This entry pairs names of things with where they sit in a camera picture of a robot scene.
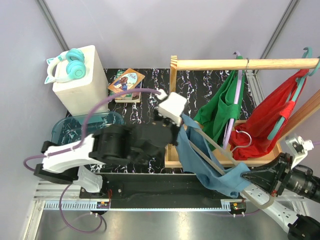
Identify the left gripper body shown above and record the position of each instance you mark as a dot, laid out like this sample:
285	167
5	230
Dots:
175	125

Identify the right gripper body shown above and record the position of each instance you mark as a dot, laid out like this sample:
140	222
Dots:
284	172

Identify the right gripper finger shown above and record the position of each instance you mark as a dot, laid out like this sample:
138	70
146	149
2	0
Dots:
266	184
270	168

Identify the grey hanger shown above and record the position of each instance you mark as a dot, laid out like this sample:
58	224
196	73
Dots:
253	193

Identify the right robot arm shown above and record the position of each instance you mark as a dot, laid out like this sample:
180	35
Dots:
302	184

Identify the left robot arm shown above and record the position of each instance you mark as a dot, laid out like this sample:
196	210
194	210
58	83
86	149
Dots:
113	145

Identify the red tank top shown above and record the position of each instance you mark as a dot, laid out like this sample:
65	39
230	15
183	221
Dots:
249	139

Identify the green tank top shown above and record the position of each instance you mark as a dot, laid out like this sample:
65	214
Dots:
211	115

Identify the teal hanger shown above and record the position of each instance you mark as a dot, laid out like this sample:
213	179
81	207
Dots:
292	97

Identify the purple hanger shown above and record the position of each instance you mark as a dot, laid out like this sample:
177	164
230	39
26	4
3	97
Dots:
233	98

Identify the wooden clothes rack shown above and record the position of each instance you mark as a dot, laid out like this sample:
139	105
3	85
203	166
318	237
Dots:
303	113

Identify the green bottom book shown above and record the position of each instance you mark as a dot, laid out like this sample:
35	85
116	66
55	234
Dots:
129	97

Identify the orange top book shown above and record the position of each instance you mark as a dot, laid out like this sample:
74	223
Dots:
125	80

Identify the white box stand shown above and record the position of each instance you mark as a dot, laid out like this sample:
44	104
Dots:
79	96

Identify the teal plastic bin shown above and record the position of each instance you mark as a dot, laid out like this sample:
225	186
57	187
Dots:
69	129

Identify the teal cat-ear headphones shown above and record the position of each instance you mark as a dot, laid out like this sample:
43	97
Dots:
75	68

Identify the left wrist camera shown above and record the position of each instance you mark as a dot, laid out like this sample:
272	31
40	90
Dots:
171	106

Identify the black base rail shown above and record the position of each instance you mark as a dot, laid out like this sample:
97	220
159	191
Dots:
157	192

